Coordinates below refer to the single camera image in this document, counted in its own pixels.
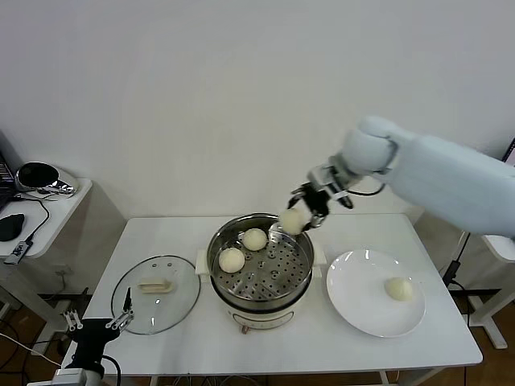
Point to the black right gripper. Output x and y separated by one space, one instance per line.
318 203

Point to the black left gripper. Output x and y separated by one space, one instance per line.
92 337

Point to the white steamed baozi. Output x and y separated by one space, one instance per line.
231 260
254 240
293 222
398 289

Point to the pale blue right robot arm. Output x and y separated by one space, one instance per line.
442 185

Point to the perforated steel steamer basket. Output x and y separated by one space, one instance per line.
261 265

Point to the white side table with headset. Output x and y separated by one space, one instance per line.
60 225

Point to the grey usb hub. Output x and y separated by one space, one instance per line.
18 252

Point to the round white plate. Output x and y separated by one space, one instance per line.
362 305

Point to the cream electric cooker base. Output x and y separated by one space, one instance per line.
257 317

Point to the black computer mouse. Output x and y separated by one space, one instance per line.
11 227

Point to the shiny chrome headset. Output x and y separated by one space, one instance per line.
40 179

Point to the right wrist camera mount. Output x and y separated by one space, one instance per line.
328 175

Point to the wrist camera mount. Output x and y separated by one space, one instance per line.
70 374
328 175

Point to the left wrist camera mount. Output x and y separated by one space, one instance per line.
70 374

